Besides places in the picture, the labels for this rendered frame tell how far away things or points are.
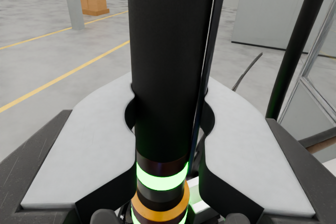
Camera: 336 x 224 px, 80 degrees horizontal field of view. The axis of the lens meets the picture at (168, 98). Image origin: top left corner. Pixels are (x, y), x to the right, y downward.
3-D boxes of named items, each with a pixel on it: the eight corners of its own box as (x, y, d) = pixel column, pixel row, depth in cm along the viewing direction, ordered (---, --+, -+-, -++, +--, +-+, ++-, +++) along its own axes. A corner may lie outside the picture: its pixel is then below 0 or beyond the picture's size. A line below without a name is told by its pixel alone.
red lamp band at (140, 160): (174, 130, 15) (175, 117, 14) (199, 165, 12) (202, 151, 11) (128, 143, 13) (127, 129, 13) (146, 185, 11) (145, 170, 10)
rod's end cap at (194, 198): (197, 191, 20) (200, 178, 19) (209, 210, 18) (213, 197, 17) (179, 199, 19) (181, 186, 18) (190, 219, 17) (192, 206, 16)
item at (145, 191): (172, 155, 16) (173, 144, 15) (193, 191, 14) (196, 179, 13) (130, 168, 15) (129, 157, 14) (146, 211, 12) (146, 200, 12)
